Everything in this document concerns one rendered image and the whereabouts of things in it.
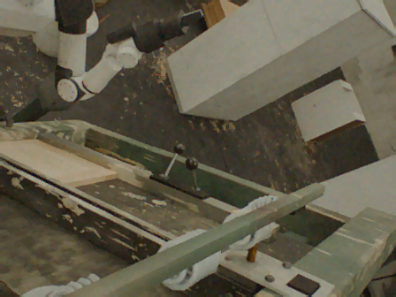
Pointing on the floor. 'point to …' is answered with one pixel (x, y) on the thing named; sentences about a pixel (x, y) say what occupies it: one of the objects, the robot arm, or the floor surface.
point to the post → (33, 111)
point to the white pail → (45, 41)
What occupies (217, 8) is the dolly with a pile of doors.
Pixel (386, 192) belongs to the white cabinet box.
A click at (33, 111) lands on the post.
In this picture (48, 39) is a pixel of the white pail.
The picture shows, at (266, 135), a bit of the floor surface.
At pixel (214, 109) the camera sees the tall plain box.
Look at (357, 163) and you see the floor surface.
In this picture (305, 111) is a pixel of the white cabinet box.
